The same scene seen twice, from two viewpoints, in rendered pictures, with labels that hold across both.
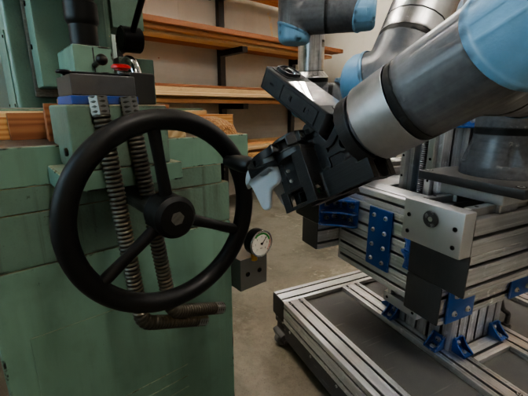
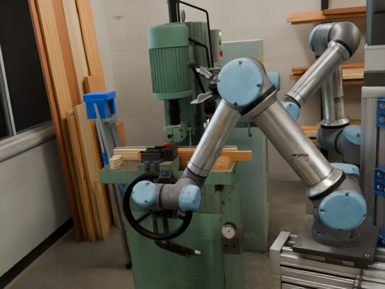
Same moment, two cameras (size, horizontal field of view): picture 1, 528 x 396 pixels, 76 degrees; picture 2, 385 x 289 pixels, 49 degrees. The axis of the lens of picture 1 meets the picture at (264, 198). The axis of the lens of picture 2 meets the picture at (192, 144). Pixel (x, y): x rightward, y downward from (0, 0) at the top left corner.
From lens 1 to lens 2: 134 cm
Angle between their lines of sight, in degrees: 53
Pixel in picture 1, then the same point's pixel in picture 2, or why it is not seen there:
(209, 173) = (207, 188)
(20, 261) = (134, 207)
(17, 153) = (135, 172)
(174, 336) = (189, 261)
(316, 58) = (329, 111)
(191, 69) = not seen: outside the picture
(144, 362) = (175, 266)
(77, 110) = (140, 166)
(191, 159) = not seen: hidden behind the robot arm
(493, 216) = (295, 257)
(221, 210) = (215, 208)
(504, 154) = (316, 223)
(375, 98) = not seen: hidden behind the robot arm
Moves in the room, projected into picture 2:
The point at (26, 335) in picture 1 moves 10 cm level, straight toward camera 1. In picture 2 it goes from (135, 234) to (126, 244)
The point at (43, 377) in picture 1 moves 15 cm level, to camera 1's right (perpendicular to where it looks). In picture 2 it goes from (139, 251) to (156, 264)
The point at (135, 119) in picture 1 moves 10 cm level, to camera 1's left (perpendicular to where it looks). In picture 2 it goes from (142, 176) to (130, 170)
